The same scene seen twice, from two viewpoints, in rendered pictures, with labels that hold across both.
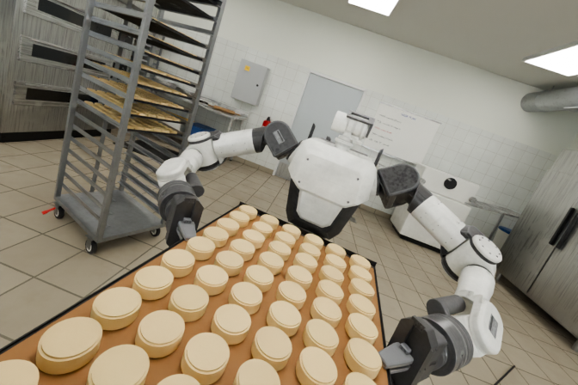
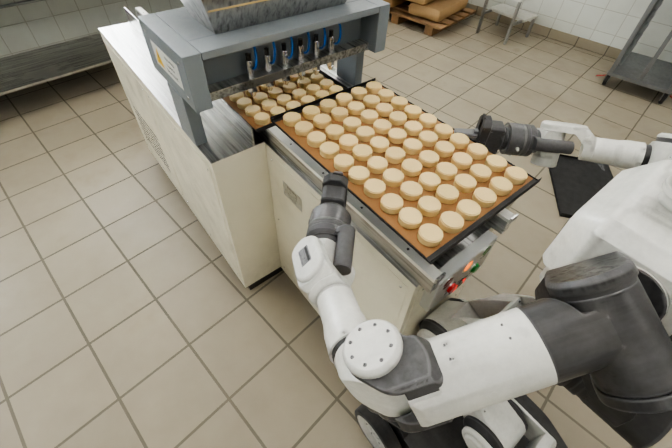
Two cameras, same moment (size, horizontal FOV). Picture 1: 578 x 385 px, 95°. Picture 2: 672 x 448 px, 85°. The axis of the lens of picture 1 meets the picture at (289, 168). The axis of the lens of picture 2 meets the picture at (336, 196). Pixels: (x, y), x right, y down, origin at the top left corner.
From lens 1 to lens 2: 1.09 m
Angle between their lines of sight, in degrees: 107
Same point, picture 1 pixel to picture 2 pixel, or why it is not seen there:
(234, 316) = (382, 124)
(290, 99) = not seen: outside the picture
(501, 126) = not seen: outside the picture
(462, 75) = not seen: outside the picture
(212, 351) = (368, 114)
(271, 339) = (366, 130)
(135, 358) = (373, 100)
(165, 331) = (381, 107)
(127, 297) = (400, 101)
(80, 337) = (385, 93)
